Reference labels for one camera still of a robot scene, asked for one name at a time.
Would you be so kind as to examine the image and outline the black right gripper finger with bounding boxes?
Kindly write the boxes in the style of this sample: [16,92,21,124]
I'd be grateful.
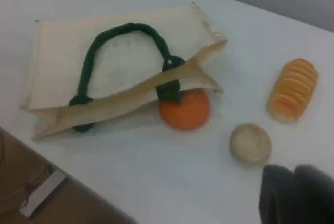
[258,164,301,224]
[293,164,334,224]

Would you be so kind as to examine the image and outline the white handbag with green handles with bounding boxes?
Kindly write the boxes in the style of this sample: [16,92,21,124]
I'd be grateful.
[19,3,228,141]

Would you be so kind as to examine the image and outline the brown potato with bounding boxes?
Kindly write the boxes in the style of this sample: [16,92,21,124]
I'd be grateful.
[229,123,272,167]

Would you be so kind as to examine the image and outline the ridged golden bread loaf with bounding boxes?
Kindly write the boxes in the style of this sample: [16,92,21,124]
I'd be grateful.
[266,57,319,124]

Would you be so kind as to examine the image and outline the orange pumpkin toy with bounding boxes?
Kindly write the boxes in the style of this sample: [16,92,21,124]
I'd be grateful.
[159,89,211,131]

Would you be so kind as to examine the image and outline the grey rectangular label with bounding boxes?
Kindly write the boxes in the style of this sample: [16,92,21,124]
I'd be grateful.
[19,169,66,218]

